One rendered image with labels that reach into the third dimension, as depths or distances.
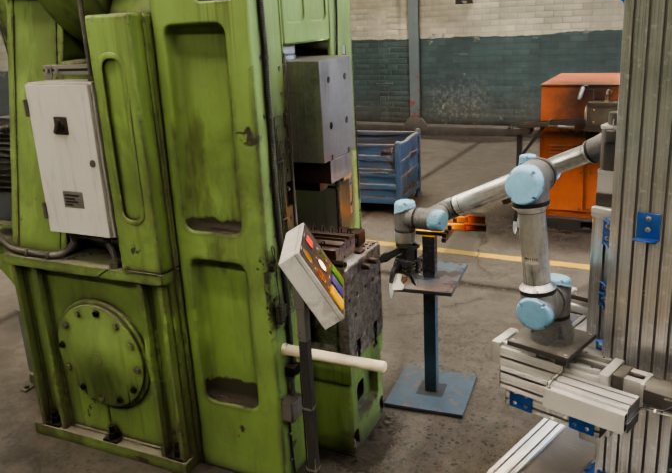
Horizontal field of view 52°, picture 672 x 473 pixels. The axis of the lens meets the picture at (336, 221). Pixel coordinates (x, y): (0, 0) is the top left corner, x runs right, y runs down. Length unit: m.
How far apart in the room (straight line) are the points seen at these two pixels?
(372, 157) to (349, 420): 3.92
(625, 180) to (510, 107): 8.16
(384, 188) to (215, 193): 4.10
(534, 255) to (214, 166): 1.28
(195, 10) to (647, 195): 1.68
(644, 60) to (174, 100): 1.67
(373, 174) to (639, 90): 4.66
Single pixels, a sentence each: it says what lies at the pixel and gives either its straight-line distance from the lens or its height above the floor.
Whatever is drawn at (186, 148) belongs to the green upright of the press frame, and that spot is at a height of 1.45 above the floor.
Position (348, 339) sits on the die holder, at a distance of 3.02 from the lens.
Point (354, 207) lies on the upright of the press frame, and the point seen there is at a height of 1.01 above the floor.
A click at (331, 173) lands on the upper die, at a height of 1.31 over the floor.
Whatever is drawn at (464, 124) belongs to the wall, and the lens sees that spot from 10.77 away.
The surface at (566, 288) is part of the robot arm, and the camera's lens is 2.45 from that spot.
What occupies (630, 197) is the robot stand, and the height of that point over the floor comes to 1.32.
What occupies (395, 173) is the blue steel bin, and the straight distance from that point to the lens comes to 6.71.
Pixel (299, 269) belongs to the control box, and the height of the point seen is 1.14.
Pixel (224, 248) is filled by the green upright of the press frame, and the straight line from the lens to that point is 2.81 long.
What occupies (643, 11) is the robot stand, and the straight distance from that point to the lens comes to 2.35.
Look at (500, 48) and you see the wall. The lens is 10.49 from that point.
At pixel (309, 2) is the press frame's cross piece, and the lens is 3.00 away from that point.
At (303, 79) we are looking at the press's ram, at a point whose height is 1.70.
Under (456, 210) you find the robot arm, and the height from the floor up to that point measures 1.25.
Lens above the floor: 1.95
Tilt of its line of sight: 17 degrees down
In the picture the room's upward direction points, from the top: 3 degrees counter-clockwise
